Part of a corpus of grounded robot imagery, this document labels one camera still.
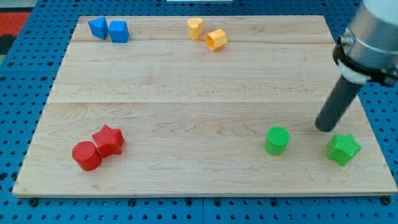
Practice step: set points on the yellow hexagon block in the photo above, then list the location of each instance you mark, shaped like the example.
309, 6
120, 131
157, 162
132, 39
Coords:
216, 39

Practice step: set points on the red and black mat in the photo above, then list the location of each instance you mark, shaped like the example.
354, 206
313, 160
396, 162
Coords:
12, 22

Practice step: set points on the red cylinder block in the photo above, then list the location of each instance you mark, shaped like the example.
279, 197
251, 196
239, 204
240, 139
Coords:
86, 155

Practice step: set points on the green star block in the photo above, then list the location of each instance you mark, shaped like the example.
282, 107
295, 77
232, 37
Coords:
343, 148

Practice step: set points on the blue cube block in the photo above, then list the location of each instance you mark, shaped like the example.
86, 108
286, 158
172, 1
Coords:
118, 31

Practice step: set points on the blue triangle block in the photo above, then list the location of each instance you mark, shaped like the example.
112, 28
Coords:
99, 28

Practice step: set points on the yellow heart block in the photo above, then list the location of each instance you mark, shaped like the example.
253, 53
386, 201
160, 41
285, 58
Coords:
195, 28

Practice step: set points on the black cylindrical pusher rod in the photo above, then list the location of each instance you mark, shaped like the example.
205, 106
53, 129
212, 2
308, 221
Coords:
341, 96

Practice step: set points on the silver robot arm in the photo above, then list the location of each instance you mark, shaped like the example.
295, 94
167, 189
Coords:
367, 51

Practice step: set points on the green cylinder block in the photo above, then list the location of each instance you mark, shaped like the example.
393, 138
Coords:
277, 140

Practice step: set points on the red star block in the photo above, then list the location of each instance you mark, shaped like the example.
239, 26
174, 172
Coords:
108, 141

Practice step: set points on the wooden board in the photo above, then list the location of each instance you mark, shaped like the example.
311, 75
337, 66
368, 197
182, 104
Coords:
194, 121

